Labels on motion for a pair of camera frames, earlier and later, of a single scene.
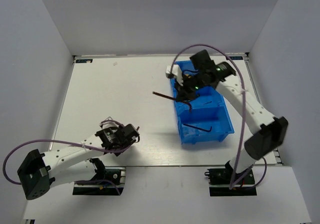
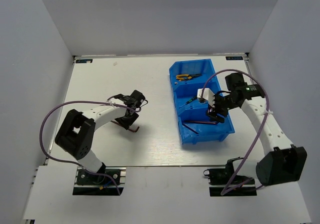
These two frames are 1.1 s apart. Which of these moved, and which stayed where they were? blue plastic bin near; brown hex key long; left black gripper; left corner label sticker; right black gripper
Moved: left black gripper; right black gripper; brown hex key long
Stayed: blue plastic bin near; left corner label sticker
